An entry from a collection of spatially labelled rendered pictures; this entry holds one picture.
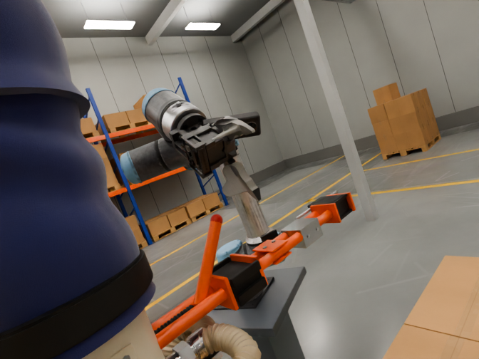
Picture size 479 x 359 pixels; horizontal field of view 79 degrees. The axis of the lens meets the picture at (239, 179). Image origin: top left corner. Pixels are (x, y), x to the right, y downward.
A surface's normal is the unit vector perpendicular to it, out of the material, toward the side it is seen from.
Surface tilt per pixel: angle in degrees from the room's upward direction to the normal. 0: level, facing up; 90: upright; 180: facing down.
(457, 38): 90
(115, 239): 88
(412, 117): 90
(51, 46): 102
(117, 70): 90
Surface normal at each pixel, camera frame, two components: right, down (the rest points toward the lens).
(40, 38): 0.97, -0.13
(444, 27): -0.70, 0.32
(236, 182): 0.18, -0.33
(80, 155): 0.86, -0.50
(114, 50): 0.62, -0.15
